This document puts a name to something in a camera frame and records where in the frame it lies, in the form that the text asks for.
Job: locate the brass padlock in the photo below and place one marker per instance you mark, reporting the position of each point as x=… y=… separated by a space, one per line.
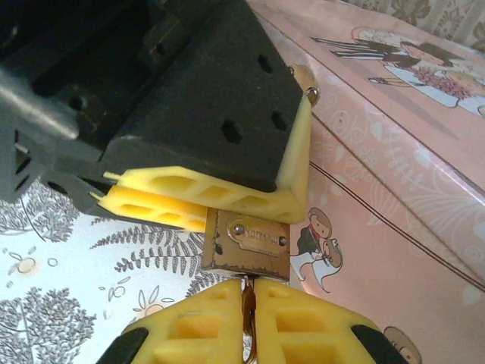
x=246 y=258

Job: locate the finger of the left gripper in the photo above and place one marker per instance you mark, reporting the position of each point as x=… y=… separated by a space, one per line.
x=151 y=208
x=212 y=125

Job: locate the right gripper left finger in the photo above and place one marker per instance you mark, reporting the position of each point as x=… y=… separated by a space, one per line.
x=197 y=326

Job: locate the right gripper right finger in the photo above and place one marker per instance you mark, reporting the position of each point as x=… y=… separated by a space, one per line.
x=303 y=326

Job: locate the pink tin box with figures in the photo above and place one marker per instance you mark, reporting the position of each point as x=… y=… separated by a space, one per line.
x=398 y=170

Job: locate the small metal key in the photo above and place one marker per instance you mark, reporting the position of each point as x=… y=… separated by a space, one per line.
x=249 y=314

